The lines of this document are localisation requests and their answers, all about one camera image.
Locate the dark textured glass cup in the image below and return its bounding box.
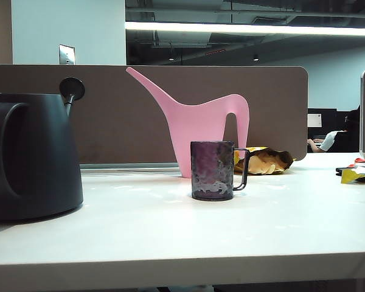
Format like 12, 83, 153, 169
190, 140, 250, 201

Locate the pink plastic watering can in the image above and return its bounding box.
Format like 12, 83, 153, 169
125, 66, 250, 179

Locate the wide brown desk divider panel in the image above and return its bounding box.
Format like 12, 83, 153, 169
0, 64, 309, 165

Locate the yellow open chips bag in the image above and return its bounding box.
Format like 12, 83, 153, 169
233, 145, 296, 175

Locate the long white ceiling light strip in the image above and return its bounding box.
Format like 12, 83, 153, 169
125, 21, 365, 37

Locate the white background monitor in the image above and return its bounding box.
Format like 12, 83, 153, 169
307, 113, 322, 128

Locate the seated person in white shirt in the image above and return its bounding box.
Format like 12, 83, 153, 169
307, 105, 361, 153

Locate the silver desk rail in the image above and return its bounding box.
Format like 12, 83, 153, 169
80, 163, 183, 176

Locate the silver wall switch plate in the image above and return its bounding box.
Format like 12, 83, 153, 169
58, 44, 76, 65

